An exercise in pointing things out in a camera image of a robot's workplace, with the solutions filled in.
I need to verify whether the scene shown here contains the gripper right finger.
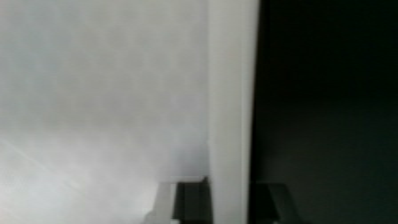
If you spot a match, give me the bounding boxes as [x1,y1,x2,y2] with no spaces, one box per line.
[250,183,299,224]

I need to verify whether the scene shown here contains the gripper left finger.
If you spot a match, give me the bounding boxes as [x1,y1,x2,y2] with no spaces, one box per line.
[154,177,211,224]

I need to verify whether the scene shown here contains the white desk top tray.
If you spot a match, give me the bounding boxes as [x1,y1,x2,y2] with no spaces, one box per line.
[0,0,259,224]

